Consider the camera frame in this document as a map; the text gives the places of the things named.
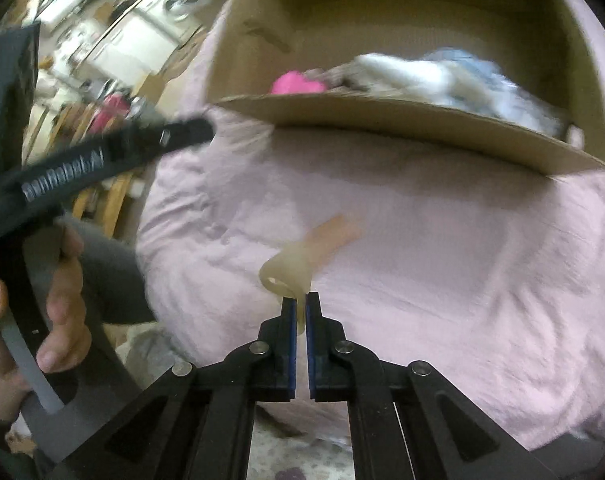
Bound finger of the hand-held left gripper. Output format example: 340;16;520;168
102;115;216;172

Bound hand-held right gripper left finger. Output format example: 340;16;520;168
47;297;298;480

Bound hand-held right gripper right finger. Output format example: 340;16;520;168
305;292;559;480

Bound beige soft rubber piece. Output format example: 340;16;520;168
258;212;364;306

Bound grey lace scrunchie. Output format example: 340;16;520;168
325;62;366;93

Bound light blue fluffy sock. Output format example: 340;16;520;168
355;51;463;108
423;47;569;137

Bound brown cardboard box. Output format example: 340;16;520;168
202;0;605;177

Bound person's left hand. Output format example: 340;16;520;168
0;225;93;423

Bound red suitcase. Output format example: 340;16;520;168
89;92;134;132

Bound wooden chair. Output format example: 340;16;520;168
71;105;139;240

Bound white kitchen cabinets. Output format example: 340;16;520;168
80;7;206;88

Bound person's grey trousers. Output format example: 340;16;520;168
60;214;157;327

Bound pink bed cover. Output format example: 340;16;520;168
135;0;605;453

